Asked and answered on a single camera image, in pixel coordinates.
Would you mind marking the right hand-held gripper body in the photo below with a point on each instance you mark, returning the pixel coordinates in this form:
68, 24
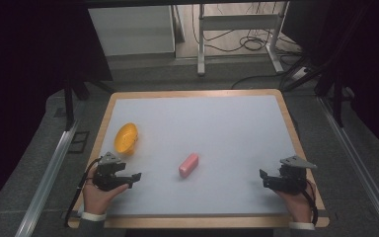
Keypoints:
291, 177

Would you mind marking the black floor plate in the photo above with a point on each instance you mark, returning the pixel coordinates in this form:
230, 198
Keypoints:
79, 142

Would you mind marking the person's left hand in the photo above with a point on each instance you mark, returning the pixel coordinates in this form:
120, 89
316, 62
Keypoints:
98, 197

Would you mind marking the white power strip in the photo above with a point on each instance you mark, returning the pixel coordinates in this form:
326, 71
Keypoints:
300, 74

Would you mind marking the black metal stand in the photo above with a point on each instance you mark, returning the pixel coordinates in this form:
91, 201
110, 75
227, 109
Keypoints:
337, 105
68, 105

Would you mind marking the white metal desk frame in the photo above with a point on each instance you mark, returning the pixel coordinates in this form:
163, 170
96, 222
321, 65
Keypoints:
237, 22

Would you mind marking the dark curtain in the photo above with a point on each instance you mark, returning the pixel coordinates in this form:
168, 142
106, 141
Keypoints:
23, 65
368, 59

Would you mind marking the pink soap bar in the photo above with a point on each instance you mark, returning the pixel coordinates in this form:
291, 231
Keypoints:
188, 165

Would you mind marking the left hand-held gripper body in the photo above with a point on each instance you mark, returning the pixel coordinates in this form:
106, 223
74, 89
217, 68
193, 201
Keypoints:
107, 174

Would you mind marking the white cabinet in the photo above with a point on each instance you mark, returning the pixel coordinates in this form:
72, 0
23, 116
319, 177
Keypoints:
131, 31

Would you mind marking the white board with wooden frame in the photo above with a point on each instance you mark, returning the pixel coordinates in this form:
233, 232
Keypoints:
210, 138

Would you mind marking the yellow plastic bowl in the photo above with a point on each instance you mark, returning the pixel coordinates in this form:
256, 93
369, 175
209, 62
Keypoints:
126, 138

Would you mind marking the aluminium rail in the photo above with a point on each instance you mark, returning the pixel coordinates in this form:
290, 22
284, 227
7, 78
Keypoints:
46, 184
358, 164

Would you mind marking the person's right hand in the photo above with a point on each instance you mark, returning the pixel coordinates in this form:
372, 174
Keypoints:
297, 205

